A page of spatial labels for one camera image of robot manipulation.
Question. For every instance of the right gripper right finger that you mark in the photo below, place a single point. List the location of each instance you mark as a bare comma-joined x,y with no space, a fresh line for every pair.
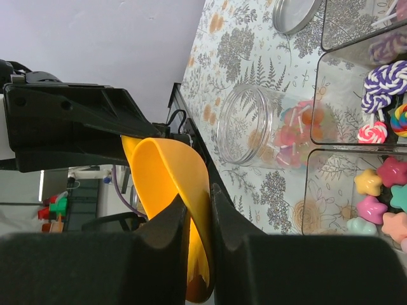
253,267

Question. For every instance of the silver round jar lid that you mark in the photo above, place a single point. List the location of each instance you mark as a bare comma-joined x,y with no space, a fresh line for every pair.
290,16

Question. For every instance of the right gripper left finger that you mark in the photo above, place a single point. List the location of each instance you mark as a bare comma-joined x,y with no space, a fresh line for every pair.
147,266

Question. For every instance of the floral patterned table mat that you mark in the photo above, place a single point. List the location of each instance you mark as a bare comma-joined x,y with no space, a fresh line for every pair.
236,44

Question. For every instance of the clear compartment candy box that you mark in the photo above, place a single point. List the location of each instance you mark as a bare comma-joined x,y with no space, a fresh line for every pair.
352,48

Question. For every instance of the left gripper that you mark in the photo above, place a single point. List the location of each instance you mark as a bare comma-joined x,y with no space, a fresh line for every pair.
52,125

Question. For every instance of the clear plastic jar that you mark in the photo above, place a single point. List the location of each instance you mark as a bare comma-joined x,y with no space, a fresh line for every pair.
264,128

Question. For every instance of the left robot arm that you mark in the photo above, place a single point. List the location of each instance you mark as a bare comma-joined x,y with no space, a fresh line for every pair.
52,124

